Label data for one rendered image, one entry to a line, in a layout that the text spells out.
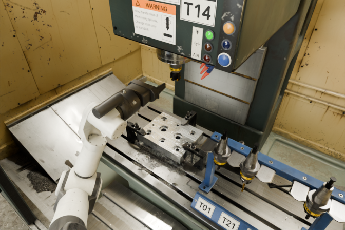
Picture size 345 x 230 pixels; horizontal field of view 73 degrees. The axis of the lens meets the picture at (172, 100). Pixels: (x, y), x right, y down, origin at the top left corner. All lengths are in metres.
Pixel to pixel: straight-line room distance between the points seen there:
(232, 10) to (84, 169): 0.62
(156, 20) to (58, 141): 1.26
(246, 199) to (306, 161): 0.84
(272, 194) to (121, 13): 1.01
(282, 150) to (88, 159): 1.48
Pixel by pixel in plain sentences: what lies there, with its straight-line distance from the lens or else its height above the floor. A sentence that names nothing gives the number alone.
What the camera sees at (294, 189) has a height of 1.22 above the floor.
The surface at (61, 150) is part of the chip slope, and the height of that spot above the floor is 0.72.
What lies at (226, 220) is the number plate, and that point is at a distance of 1.08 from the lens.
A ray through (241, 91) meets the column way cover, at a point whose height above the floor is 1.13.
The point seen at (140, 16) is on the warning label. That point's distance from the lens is 0.73.
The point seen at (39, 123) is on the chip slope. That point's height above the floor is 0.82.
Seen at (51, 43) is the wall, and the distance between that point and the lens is 1.77.
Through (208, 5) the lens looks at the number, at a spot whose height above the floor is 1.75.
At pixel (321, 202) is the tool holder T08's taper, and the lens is 0.87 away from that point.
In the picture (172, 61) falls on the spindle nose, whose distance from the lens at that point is 0.88.
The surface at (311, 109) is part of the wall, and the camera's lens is 1.81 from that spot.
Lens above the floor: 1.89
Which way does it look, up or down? 36 degrees down
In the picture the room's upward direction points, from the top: straight up
